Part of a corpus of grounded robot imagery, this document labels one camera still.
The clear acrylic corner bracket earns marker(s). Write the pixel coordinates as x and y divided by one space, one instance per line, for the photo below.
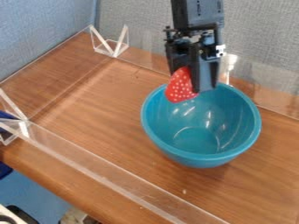
107 46

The clear acrylic barrier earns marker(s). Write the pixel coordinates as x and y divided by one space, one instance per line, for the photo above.
111 193
271 86

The clear acrylic front barrier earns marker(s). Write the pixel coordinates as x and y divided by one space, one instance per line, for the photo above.
111 193

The clear acrylic back barrier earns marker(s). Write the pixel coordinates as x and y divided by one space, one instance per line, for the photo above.
271 86

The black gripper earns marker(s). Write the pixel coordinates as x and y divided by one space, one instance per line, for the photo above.
194 39

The blue plastic bowl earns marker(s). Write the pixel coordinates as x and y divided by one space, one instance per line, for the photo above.
203 132

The red toy strawberry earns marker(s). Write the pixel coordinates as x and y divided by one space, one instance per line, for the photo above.
179 88

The black object bottom left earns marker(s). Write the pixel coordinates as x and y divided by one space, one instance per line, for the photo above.
21 214

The clear acrylic left bracket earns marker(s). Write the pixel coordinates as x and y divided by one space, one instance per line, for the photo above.
11 119

